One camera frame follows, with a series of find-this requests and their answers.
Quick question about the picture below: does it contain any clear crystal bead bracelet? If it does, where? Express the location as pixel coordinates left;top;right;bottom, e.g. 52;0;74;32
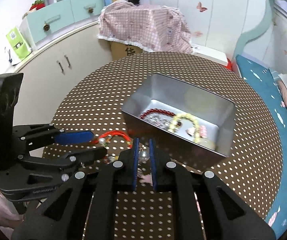
137;147;151;163

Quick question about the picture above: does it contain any dark red bead bracelet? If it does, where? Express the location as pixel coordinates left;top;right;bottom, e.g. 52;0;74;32
139;107;182;128

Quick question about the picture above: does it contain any pink flower bead bracelet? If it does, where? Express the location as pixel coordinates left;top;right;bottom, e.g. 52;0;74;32
185;126;208;139

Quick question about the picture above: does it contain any cream bead bracelet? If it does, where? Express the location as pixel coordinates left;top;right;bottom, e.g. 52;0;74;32
167;112;216;151

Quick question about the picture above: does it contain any person's left hand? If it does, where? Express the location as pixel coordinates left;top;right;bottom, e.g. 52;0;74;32
0;191;24;239

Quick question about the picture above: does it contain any brown polka dot tablecloth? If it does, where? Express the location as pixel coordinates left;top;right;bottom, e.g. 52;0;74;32
52;52;282;239

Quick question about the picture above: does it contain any teal patterned bed mattress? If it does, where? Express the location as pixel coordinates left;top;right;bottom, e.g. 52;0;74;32
235;54;287;239

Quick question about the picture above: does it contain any silver metal tin box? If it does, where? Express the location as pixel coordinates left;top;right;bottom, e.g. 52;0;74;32
121;74;236;170

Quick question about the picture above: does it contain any brown cardboard box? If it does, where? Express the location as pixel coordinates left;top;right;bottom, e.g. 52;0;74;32
110;41;143;60

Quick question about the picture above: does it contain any green paper bag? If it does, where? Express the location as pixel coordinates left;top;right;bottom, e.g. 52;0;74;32
6;27;32;61

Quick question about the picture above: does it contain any teal drawer unit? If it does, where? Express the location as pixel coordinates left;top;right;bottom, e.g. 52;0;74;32
19;0;104;50

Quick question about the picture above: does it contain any red strawberry plush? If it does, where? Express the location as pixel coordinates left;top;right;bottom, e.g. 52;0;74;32
30;0;45;11

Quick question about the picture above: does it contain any pink checkered cloth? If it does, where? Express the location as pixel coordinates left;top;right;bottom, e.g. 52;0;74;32
97;0;192;54

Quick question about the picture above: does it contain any cream cabinet with handles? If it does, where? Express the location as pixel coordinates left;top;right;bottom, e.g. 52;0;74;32
7;19;114;158

